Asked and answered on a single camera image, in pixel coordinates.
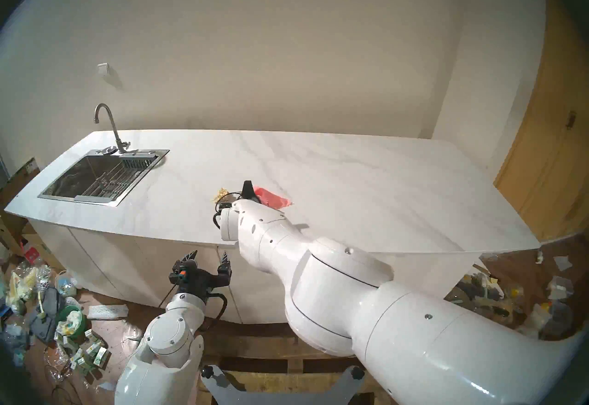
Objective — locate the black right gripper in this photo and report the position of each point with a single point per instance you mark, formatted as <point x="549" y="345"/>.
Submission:
<point x="248" y="191"/>

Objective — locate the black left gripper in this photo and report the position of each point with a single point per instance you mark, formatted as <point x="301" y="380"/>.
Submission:
<point x="198" y="282"/>

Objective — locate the pink waffle cleaning cloth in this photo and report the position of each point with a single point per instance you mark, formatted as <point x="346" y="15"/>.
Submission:
<point x="274" y="198"/>

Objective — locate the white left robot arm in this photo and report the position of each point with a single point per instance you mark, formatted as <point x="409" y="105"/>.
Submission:
<point x="168" y="344"/>

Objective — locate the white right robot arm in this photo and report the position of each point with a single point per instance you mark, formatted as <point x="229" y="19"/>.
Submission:
<point x="368" y="307"/>

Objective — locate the crumpled beige paper tissue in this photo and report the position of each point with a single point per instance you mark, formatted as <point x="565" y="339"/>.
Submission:
<point x="221" y="194"/>

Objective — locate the white counter cabinet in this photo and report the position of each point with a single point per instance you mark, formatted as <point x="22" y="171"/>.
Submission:
<point x="138" y="266"/>

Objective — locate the wooden pallet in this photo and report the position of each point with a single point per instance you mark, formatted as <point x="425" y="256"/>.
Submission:
<point x="257" y="349"/>

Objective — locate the white foam net sleeve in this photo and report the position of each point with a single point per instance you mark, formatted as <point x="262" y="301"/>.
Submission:
<point x="108" y="312"/>

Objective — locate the green white small carton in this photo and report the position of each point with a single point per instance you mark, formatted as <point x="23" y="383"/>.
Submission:
<point x="100" y="356"/>
<point x="94" y="337"/>
<point x="78" y="355"/>

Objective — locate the stainless steel sink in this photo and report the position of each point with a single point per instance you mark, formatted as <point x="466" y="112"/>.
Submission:
<point x="92" y="178"/>

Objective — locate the clear round lidded bowl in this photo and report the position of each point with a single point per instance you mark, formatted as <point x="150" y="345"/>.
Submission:
<point x="66" y="283"/>

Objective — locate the steel gooseneck faucet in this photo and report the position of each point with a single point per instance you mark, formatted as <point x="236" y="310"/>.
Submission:
<point x="116" y="130"/>

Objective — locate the green bowl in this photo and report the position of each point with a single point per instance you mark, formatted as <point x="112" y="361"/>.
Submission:
<point x="71" y="321"/>

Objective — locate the white plastic scrap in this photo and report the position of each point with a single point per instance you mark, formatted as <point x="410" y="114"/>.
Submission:
<point x="108" y="385"/>

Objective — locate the dark grey bag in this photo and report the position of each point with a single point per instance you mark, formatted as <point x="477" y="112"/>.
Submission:
<point x="46" y="316"/>

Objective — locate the yellow white plastic bag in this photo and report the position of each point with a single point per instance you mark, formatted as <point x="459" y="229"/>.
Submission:
<point x="20" y="291"/>

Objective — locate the brown cardboard box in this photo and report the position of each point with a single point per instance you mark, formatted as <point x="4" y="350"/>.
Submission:
<point x="18" y="183"/>

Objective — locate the small white bottle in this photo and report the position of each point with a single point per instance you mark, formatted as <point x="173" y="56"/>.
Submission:
<point x="540" y="256"/>

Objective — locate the wooden door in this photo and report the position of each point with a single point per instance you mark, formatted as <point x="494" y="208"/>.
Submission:
<point x="547" y="155"/>

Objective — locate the white paper sheet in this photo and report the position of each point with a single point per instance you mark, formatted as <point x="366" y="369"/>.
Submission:
<point x="563" y="263"/>

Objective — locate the clear plastic container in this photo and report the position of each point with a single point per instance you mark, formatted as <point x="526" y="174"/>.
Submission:
<point x="560" y="288"/>

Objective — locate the clear container orange lid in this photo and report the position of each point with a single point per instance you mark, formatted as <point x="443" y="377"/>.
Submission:
<point x="552" y="319"/>

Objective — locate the brass door hinge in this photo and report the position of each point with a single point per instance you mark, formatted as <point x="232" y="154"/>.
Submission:
<point x="571" y="120"/>

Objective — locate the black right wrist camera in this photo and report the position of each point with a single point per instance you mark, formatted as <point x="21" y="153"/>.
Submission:
<point x="224" y="206"/>

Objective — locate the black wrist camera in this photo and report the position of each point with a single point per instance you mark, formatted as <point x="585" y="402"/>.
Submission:
<point x="177" y="273"/>
<point x="224" y="206"/>

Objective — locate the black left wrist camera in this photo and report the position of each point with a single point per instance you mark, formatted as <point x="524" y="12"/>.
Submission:
<point x="177" y="273"/>

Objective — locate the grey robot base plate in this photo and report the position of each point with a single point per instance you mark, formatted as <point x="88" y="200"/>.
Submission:
<point x="276" y="399"/>

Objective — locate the white wall socket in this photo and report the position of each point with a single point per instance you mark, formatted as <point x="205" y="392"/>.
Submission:
<point x="103" y="69"/>

